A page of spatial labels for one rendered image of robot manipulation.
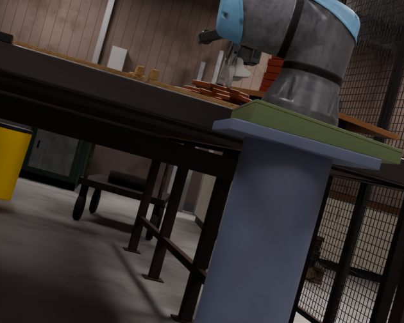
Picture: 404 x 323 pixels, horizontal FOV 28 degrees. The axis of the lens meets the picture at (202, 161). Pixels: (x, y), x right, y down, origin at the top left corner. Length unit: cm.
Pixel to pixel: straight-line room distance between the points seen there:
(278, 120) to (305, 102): 9
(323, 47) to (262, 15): 12
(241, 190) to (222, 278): 16
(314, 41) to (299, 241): 36
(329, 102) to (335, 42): 11
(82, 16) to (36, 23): 65
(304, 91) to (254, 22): 15
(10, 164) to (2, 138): 23
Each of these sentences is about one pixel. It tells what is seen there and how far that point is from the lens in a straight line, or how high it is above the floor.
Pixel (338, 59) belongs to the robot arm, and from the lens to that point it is 149.
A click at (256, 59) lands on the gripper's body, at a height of 107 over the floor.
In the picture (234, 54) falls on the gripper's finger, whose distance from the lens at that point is 201.
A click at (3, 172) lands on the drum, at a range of 702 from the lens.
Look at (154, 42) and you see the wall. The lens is 1168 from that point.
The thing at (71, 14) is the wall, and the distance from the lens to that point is 1174.
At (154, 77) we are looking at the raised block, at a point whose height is 94.
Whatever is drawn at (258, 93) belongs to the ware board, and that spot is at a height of 103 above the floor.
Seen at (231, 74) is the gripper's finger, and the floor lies 101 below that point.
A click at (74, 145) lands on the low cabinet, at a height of 54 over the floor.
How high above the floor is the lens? 79
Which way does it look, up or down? level
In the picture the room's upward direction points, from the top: 15 degrees clockwise
